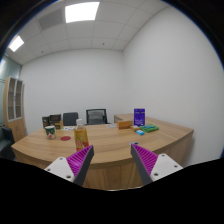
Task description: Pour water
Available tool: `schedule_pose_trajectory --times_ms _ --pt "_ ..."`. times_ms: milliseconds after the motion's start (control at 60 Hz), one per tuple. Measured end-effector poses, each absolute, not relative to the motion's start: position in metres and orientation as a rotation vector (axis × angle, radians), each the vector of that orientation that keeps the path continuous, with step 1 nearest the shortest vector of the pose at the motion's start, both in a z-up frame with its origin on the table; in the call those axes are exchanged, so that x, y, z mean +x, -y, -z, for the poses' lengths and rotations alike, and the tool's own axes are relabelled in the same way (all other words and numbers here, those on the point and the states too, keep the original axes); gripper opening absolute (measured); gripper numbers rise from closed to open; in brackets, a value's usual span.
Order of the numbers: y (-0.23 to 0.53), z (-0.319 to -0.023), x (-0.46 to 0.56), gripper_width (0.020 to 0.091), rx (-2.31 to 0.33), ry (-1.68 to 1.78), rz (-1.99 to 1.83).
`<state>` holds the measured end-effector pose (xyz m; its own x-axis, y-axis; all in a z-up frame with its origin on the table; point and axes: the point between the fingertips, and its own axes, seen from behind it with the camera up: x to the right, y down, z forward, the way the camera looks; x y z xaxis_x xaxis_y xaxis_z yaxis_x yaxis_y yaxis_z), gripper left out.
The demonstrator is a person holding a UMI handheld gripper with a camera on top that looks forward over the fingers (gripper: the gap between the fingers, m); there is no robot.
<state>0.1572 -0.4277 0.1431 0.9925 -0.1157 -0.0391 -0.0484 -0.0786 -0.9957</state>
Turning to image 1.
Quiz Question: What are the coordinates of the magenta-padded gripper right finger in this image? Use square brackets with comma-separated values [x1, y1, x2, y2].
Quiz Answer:
[130, 143, 184, 186]

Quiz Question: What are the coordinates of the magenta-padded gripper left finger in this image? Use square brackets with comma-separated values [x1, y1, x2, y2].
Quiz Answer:
[44, 145, 95, 187]

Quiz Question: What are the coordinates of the yellow drink bottle white cap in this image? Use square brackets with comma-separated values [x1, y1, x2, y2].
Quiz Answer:
[73, 118, 90, 152]

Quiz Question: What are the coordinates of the green pack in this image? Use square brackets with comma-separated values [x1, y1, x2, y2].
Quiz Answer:
[139, 124, 160, 134]

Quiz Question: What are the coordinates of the green and red mug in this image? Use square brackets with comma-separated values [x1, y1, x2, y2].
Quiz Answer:
[44, 125, 57, 140]

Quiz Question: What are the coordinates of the dark grey office chair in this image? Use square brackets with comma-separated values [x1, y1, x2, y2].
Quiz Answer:
[62, 112, 80, 127]

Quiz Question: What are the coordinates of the small wooden box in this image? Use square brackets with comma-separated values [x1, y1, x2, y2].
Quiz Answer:
[117, 119, 134, 130]

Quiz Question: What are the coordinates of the purple standing box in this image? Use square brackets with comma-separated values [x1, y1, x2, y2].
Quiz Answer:
[133, 108, 146, 127]

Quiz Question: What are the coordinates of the black mesh office chair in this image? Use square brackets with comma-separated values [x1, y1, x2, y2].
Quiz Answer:
[85, 108, 109, 126]

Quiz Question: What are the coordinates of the large dark brown box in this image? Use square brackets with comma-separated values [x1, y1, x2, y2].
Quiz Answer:
[49, 114, 64, 130]

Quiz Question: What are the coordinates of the wooden side desk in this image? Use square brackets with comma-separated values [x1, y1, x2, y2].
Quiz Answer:
[113, 113, 158, 124]

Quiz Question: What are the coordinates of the small dark brown box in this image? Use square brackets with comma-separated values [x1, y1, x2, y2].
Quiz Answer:
[41, 116, 51, 129]

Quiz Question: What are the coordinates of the wooden shelf unit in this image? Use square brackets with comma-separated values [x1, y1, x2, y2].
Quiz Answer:
[3, 76, 28, 143]

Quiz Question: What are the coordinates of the black sofa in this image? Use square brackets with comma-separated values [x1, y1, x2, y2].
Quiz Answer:
[0, 126, 16, 160]

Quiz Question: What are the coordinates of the small ceiling light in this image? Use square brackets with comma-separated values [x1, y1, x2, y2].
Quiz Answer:
[8, 35, 25, 53]

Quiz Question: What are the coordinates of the grey ceiling air vent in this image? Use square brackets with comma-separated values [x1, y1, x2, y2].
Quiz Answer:
[38, 9, 64, 30]

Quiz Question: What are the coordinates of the large square ceiling light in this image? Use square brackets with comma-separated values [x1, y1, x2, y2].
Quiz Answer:
[64, 1, 101, 24]

